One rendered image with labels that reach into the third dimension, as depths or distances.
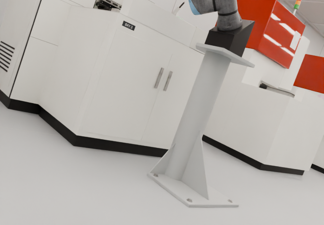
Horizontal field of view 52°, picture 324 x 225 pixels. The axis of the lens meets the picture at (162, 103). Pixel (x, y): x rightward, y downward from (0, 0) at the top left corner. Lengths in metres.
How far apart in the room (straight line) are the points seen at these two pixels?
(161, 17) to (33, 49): 0.90
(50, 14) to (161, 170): 1.28
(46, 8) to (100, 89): 0.75
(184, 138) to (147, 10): 0.79
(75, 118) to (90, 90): 0.20
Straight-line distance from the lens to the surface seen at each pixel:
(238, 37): 1.97
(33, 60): 2.43
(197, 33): 2.34
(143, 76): 2.09
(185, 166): 2.01
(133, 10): 1.98
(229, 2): 1.96
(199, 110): 1.95
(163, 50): 2.15
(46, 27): 2.43
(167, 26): 2.15
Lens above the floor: 0.56
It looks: 4 degrees down
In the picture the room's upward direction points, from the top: 20 degrees clockwise
